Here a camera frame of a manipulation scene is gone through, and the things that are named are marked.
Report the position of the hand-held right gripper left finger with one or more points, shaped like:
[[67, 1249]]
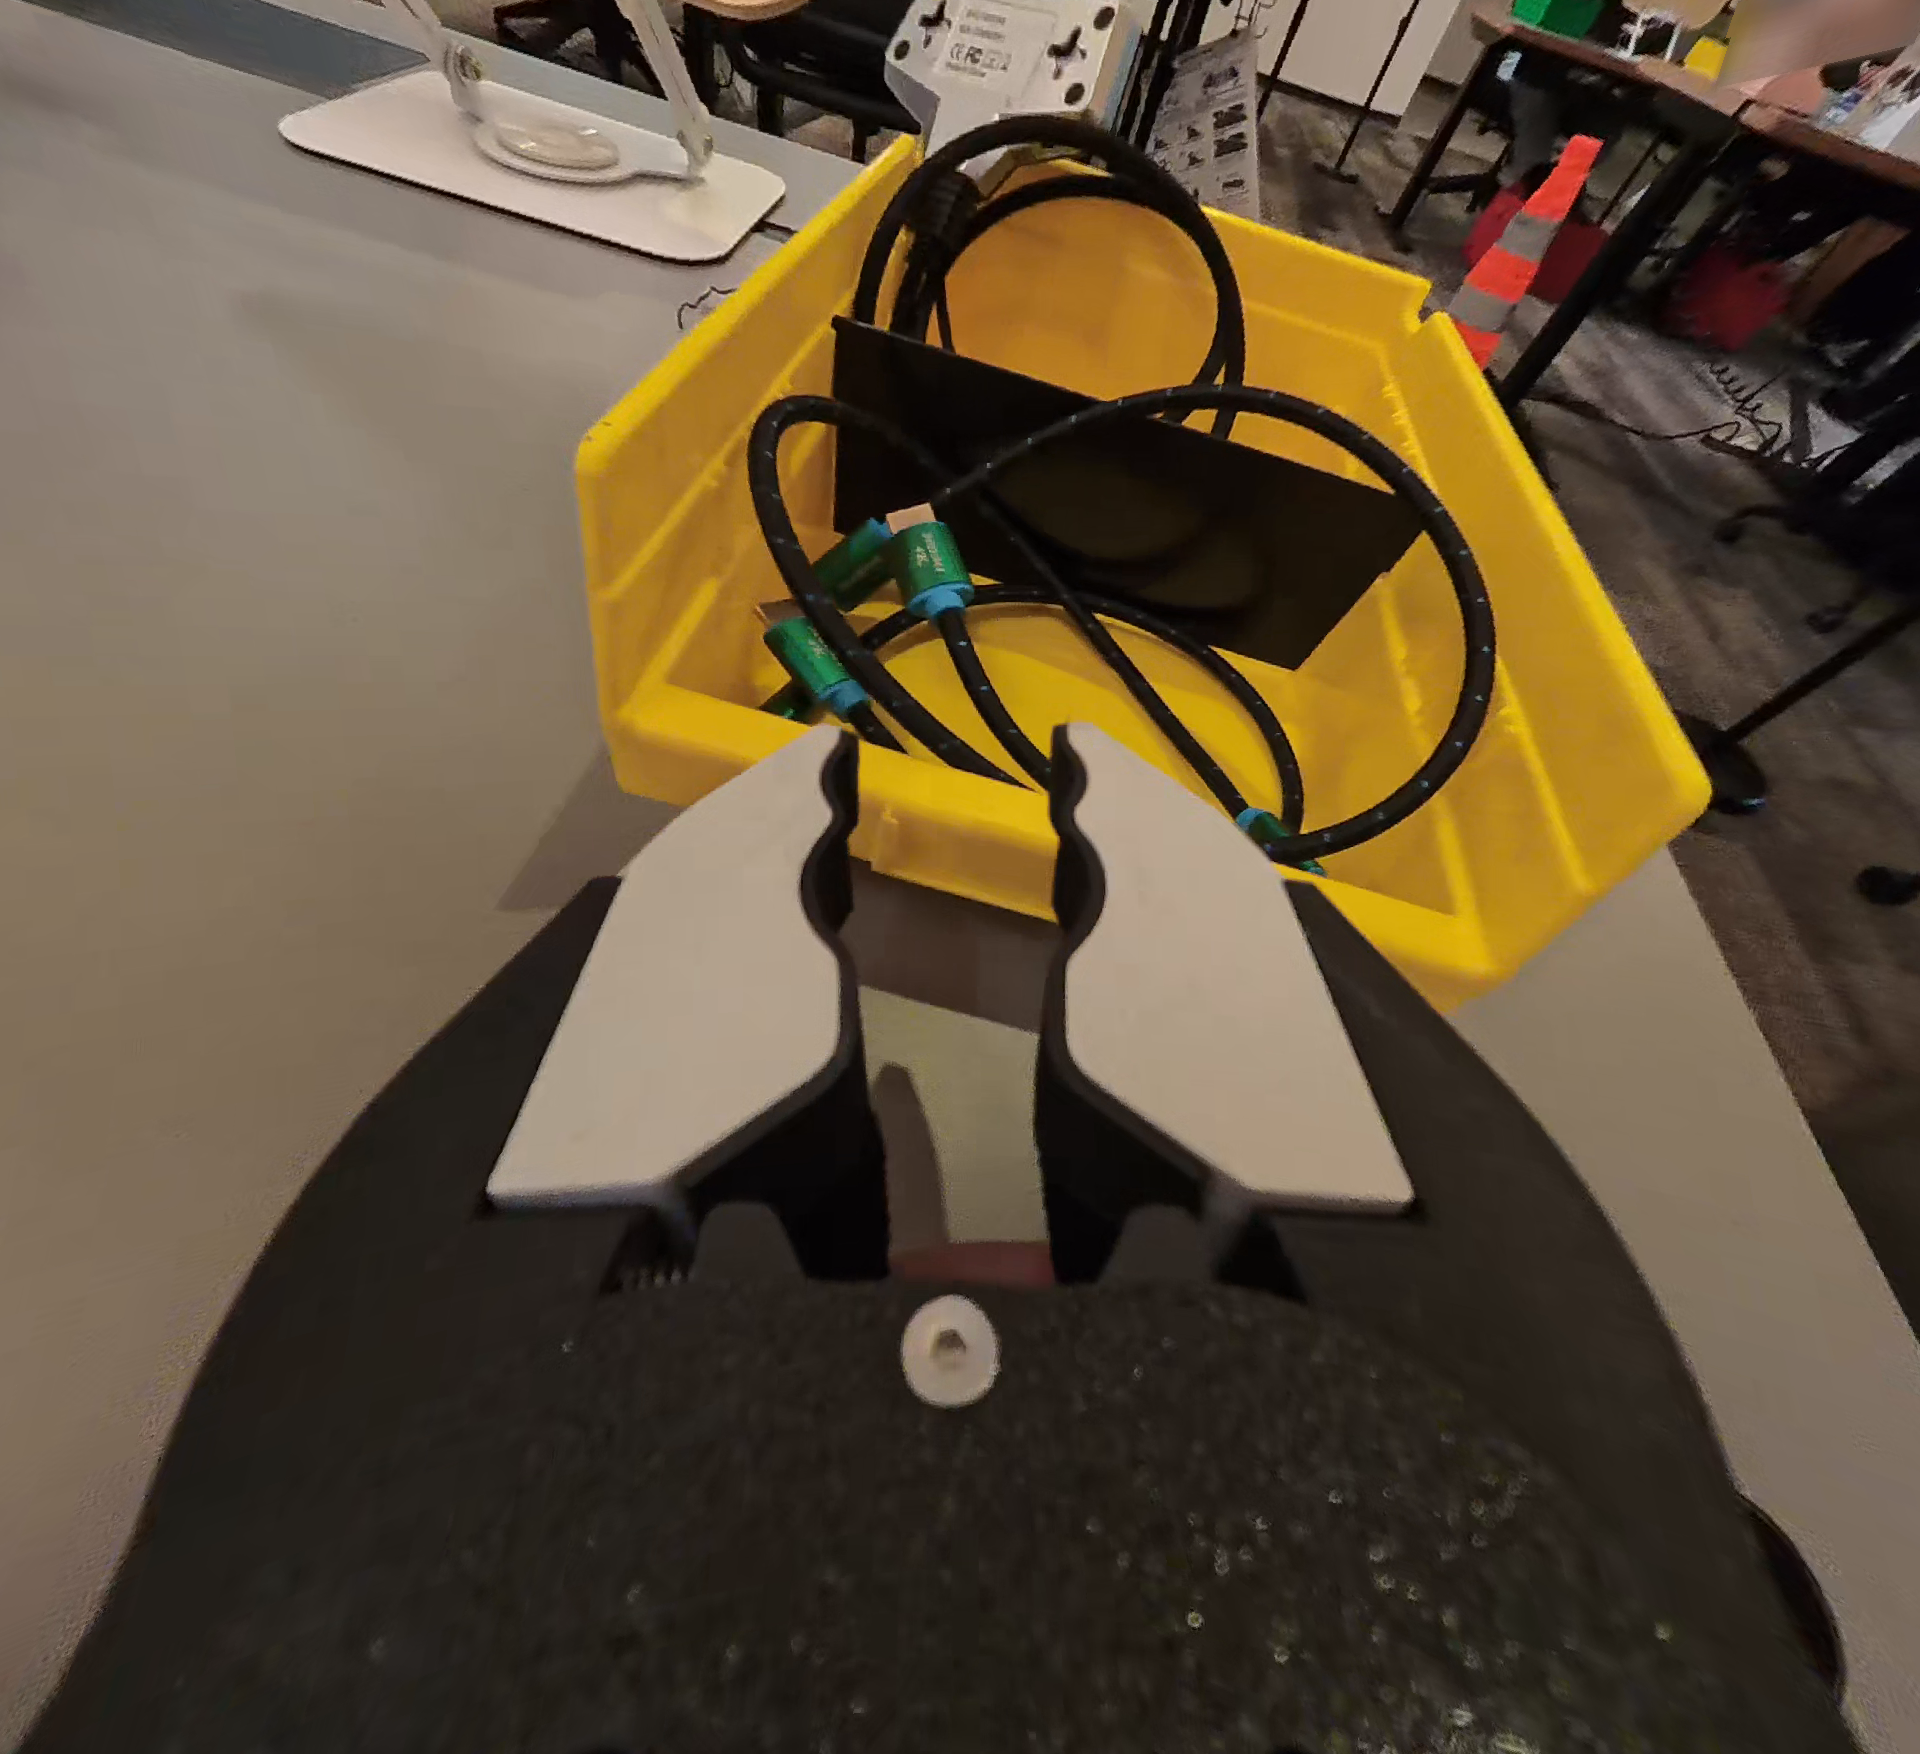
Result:
[[690, 1019]]

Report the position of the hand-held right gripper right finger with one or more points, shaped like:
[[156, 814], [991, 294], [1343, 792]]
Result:
[[1223, 1019]]

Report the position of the yellow plastic bin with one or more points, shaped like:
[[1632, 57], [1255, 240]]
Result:
[[1500, 764]]

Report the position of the white power adapter block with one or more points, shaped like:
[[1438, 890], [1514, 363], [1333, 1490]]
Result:
[[1020, 29]]

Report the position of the grey desk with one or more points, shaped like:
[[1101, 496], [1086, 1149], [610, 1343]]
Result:
[[301, 586]]

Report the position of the black bin divider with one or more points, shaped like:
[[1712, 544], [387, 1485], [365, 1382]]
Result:
[[1170, 509]]

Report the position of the orange traffic cone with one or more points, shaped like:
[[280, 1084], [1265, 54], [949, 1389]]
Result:
[[1529, 239]]

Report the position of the printed paper sheet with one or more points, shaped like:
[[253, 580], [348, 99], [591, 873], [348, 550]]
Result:
[[1213, 128]]

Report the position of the black office chair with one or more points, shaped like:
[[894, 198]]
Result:
[[839, 29]]

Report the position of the brown table black legs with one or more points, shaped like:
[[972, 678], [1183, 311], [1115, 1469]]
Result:
[[1694, 98]]

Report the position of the green box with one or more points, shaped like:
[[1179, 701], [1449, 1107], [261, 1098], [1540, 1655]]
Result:
[[1554, 7]]

